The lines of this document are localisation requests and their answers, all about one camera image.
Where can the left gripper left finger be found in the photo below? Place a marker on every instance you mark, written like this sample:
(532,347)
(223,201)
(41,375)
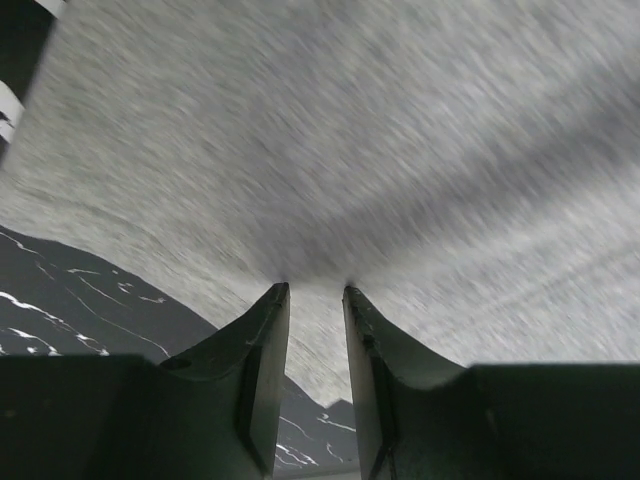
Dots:
(210,412)

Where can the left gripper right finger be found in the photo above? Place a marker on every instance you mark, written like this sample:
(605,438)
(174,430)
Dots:
(421,416)

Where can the grey t shirt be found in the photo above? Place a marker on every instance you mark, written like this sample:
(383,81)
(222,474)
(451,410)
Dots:
(472,166)

